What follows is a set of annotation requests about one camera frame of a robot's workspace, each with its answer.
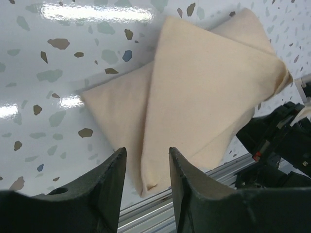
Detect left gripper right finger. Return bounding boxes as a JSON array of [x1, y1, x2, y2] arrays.
[[169, 148, 311, 233]]

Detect aluminium rail frame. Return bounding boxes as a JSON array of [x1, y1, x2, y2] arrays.
[[117, 154, 255, 233]]

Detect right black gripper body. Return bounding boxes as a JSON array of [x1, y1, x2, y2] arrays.
[[235, 102, 311, 189]]

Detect beige cloth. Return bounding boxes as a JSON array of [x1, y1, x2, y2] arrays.
[[82, 9, 293, 197]]

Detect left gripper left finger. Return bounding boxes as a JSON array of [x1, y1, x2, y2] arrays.
[[0, 148, 127, 233]]

